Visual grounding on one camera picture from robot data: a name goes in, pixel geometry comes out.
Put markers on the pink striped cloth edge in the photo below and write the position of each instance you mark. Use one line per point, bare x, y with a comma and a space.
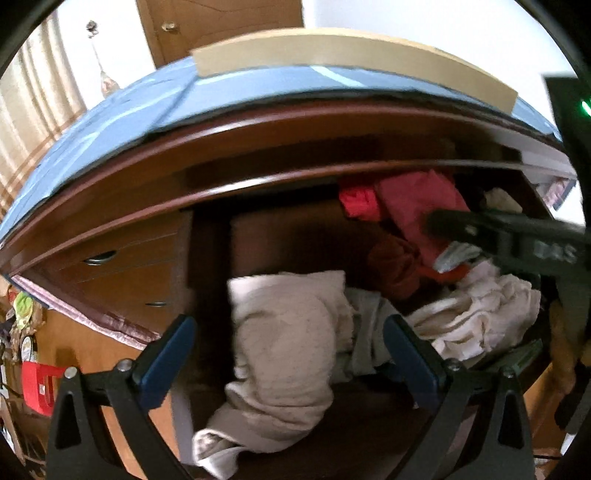
104, 323

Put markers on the beige towel-like underwear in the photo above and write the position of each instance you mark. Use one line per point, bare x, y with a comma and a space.
288, 330

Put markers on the curtain tassel on hook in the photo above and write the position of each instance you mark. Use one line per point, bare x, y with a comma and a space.
108, 85

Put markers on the small beige cloth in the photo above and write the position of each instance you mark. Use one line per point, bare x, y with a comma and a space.
499, 200

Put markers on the shallow cardboard box tray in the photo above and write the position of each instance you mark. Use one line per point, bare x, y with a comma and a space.
347, 48

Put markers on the blue plaid tablecloth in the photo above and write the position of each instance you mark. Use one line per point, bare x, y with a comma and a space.
175, 95

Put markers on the red plastic stool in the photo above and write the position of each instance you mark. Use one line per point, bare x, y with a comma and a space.
38, 386

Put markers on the beige striped curtain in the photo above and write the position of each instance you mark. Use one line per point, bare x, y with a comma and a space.
39, 102

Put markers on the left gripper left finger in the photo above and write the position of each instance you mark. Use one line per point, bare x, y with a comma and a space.
80, 445

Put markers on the dark red underwear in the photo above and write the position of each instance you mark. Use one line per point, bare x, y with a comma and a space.
404, 259

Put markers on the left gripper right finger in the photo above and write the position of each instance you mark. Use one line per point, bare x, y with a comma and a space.
479, 427

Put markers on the dark wooden dresser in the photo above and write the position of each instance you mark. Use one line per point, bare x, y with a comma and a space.
156, 231

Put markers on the white pink underwear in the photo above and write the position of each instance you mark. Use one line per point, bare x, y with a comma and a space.
488, 313

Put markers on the brown wooden door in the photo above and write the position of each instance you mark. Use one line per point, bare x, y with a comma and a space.
174, 27

